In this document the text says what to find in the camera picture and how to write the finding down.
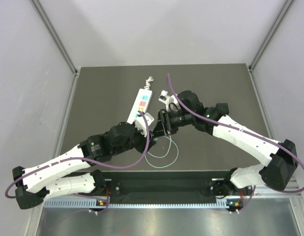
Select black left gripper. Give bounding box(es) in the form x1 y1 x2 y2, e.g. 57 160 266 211
112 119 156 156

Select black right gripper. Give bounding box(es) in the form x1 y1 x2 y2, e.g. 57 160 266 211
153 109 194 139

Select teal charging cable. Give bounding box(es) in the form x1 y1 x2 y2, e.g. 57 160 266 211
144 135 180 169

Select white power strip coloured sockets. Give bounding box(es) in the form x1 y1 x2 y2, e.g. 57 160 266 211
127 88 153 123

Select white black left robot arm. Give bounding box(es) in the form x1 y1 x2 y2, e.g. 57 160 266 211
12 117 153 209

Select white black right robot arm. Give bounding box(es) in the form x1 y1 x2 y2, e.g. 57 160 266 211
154 90 298 195

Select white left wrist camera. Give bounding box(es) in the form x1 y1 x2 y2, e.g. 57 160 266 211
135 113 155 137

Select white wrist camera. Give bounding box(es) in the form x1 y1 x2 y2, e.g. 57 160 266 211
158 90 178 110
135 113 155 137

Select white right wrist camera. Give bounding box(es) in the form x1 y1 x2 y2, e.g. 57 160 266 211
158 90 178 110

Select white coiled power strip cord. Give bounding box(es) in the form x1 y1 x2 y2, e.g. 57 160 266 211
143 76 155 90

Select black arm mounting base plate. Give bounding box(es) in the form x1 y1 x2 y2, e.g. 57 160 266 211
77 171 255 199

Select grey slotted cable duct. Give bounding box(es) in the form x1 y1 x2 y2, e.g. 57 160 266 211
43 198 243 209

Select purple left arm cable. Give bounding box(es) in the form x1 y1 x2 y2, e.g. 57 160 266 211
4 110 152 199

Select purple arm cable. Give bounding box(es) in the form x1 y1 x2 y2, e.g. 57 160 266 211
167 73 304 192
4 110 152 199

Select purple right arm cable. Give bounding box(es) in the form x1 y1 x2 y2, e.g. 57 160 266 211
167 73 304 192

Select aluminium frame post right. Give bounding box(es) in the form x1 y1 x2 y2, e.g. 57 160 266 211
248 0 295 73

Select aluminium frame post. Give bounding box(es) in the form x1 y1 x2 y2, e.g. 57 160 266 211
248 0 295 73
29 0 78 75

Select aluminium frame post left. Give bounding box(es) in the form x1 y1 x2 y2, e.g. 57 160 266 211
29 0 78 75

